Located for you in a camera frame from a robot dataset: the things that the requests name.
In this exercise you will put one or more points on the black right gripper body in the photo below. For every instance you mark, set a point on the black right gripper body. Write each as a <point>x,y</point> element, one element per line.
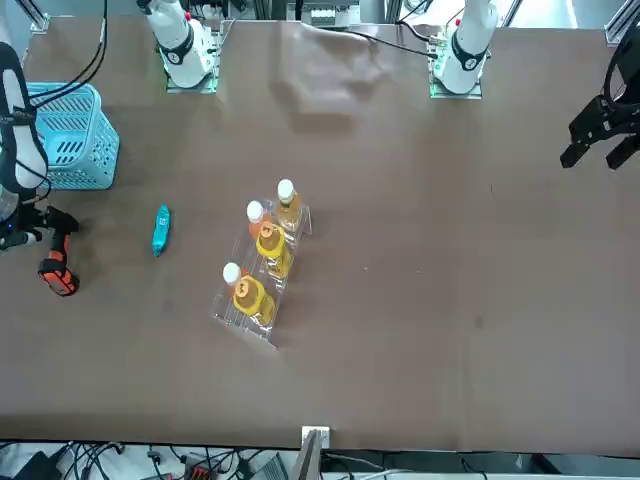
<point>25,225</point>

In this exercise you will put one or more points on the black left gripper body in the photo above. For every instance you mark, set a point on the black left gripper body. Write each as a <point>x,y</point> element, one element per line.
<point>600,120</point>

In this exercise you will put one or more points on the orange black barcode scanner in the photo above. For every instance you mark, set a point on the orange black barcode scanner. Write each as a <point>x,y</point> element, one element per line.
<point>57,280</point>

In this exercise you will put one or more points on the teal potato chips packet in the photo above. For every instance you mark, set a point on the teal potato chips packet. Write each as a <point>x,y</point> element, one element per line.
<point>161,232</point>

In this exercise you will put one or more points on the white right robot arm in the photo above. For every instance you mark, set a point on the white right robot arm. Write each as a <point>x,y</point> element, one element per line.
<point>180,50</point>

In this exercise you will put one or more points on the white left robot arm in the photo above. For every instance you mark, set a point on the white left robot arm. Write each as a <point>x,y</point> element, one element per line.
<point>467,50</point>

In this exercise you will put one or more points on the light blue plastic basket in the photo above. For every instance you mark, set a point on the light blue plastic basket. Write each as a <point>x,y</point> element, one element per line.
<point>75,185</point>

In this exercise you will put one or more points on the clear acrylic stepped shelf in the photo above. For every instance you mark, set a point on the clear acrylic stepped shelf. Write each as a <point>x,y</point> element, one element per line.
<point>235,320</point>

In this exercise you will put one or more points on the orange juice bottle white cap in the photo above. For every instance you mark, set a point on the orange juice bottle white cap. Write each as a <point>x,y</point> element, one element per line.
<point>231,273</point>
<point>254,212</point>

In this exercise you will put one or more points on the yellow drink bottle orange cap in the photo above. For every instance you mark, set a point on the yellow drink bottle orange cap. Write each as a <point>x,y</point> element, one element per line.
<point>250,295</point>
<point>272,245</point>

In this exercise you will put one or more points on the pale tea bottle green label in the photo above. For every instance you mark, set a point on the pale tea bottle green label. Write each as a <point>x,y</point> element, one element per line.
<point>289,212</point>

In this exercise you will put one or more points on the grey socket strip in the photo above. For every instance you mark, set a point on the grey socket strip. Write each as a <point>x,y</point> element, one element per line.
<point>325,16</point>

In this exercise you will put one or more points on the red black plug block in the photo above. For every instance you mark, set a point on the red black plug block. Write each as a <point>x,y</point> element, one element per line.
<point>200,470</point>

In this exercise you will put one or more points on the aluminium corner post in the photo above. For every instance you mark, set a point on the aluminium corner post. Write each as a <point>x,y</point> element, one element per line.
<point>617,30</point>
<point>37,20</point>

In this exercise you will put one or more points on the aluminium frame post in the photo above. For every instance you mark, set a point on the aluminium frame post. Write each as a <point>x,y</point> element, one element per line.
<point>310,460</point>

